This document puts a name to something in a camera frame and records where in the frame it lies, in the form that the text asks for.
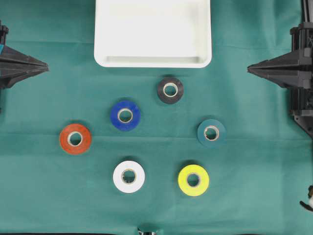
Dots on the black tape roll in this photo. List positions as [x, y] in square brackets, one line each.
[170, 90]

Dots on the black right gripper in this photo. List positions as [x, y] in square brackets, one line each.
[299, 80]

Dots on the yellow tape roll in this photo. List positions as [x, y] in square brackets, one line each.
[193, 180]

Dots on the black frame rail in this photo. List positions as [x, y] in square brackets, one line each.
[307, 10]

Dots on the black white object at edge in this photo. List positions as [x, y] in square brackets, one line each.
[308, 206]

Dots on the blue tape roll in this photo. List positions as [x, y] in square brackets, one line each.
[125, 115]

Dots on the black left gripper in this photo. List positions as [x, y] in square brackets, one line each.
[10, 58]

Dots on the teal green tape roll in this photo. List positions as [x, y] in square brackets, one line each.
[211, 133]

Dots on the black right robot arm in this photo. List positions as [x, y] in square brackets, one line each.
[306, 123]

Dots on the white tape roll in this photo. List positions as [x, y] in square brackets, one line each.
[128, 176]

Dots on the orange tape roll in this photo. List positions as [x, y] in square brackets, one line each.
[75, 139]

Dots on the white plastic tray case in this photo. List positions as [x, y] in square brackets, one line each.
[153, 33]

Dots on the metal clamp at bottom edge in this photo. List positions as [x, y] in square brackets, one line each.
[142, 231]

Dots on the green table cloth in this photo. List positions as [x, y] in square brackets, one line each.
[257, 177]

